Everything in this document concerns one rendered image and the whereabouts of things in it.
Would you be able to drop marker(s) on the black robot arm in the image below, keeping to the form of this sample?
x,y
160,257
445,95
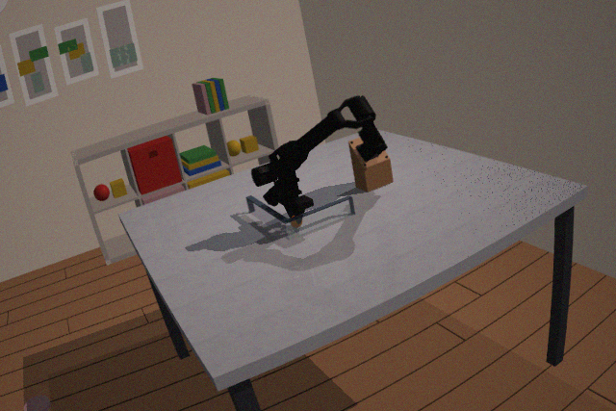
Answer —
x,y
293,153

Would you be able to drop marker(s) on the clear low corner wall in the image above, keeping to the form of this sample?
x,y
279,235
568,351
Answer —
x,y
308,224

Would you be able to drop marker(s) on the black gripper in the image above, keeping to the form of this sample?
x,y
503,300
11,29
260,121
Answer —
x,y
294,204

